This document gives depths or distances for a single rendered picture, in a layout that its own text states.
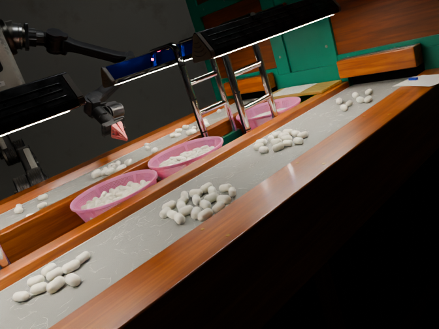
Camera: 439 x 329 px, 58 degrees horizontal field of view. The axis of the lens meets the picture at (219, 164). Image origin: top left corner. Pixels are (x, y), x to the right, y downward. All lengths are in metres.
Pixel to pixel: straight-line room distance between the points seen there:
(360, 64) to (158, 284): 1.22
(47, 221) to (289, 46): 1.23
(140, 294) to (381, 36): 1.31
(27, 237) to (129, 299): 0.70
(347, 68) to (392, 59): 0.18
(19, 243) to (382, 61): 1.34
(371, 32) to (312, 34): 0.26
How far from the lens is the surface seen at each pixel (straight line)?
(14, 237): 1.29
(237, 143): 1.25
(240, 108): 1.34
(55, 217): 1.31
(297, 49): 1.86
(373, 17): 1.66
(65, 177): 1.71
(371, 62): 1.61
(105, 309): 0.65
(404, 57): 1.56
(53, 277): 0.88
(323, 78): 1.80
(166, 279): 0.65
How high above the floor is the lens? 1.08
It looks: 17 degrees down
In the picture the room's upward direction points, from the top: 18 degrees counter-clockwise
